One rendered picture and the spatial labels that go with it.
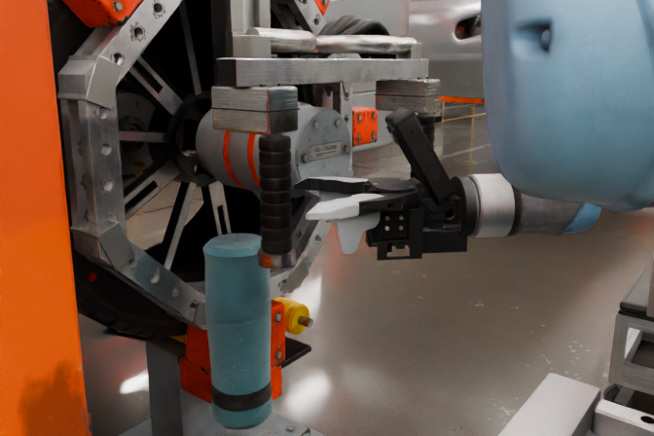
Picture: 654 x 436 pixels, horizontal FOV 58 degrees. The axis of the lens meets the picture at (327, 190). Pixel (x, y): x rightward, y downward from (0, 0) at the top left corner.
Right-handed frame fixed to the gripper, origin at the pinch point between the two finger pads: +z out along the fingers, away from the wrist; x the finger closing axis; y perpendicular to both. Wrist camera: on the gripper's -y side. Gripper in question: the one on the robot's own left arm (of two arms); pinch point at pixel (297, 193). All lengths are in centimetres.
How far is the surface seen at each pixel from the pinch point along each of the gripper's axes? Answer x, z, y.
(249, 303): 7.8, 5.8, 16.3
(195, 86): 32.4, 13.7, -10.8
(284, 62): 3.5, 1.0, -14.5
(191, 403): 35, 17, 47
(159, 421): 39, 24, 53
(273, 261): -2.2, 2.9, 7.2
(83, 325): 151, 70, 83
